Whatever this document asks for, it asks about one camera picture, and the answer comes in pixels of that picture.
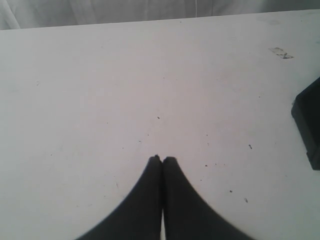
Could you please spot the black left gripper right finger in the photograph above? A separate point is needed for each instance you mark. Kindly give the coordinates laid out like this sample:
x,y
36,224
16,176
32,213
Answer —
x,y
186,215

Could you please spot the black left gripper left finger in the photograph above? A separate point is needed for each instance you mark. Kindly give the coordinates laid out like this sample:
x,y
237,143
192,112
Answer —
x,y
139,215

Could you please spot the black metal shelf rack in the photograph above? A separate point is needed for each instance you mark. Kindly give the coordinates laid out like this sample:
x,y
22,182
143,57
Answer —
x,y
306,114

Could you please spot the white backdrop curtain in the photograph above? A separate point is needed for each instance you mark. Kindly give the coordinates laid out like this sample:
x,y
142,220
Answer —
x,y
23,14

